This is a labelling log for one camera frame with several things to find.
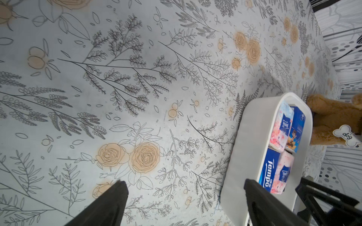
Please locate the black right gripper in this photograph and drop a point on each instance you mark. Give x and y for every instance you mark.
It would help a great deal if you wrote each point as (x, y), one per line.
(329, 207)

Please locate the brown plush dog toy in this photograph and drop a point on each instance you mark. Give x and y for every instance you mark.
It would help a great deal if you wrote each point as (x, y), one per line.
(330, 115)

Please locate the dark blue Tempo tissue pack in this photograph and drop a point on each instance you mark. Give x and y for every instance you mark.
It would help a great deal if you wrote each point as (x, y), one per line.
(269, 167)

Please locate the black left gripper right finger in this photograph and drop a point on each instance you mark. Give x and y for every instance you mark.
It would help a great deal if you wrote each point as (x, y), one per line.
(265, 210)

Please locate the blue pink tissue pack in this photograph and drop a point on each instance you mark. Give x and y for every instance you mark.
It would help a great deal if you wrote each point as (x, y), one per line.
(282, 127)

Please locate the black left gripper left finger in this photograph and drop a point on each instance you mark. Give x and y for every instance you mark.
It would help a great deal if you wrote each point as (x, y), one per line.
(106, 210)

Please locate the white plastic storage box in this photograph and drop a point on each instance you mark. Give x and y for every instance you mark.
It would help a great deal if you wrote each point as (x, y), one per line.
(250, 149)

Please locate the blue Vinda tissue pack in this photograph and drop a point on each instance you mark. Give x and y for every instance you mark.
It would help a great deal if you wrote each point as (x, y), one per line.
(297, 128)

